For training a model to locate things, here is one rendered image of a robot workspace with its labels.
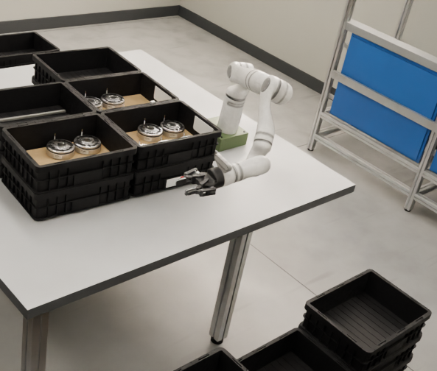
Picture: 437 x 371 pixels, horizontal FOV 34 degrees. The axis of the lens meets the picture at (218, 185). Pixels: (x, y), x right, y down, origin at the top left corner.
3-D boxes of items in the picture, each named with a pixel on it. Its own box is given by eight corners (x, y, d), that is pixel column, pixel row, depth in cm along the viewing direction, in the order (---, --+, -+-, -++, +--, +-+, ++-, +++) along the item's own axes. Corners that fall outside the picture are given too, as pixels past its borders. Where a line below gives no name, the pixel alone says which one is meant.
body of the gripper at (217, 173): (225, 191, 249) (203, 198, 244) (212, 178, 254) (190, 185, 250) (228, 174, 245) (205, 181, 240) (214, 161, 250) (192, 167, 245)
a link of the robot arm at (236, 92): (251, 59, 309) (242, 93, 318) (231, 57, 305) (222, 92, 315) (258, 68, 301) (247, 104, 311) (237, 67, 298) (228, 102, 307)
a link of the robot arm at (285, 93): (298, 87, 265) (272, 76, 288) (278, 77, 261) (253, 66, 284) (287, 110, 266) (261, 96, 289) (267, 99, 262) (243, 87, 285)
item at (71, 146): (67, 138, 270) (67, 137, 269) (79, 151, 263) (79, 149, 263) (42, 142, 264) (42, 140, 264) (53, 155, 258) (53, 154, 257)
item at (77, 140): (93, 135, 276) (93, 133, 276) (105, 146, 269) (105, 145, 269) (69, 138, 271) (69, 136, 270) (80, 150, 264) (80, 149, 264)
